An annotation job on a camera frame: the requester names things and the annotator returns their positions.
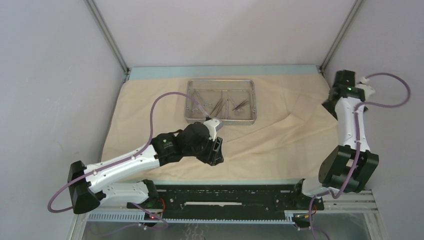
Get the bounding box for metal surgical scissors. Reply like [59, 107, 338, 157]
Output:
[228, 97, 250, 115]

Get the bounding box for beige cloth wrap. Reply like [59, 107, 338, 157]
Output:
[101, 74, 339, 184]

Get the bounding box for metal surgical instrument tray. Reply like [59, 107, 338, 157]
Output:
[184, 79, 257, 126]

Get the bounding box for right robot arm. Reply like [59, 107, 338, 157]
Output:
[290, 70, 379, 209]

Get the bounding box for aluminium frame rail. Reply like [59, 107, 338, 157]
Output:
[85, 186, 378, 224]

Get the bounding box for metal surgical forceps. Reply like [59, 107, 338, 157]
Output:
[207, 97, 225, 118]

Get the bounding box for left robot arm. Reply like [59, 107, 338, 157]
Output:
[67, 118, 224, 215]

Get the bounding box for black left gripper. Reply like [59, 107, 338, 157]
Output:
[184, 133, 224, 166]

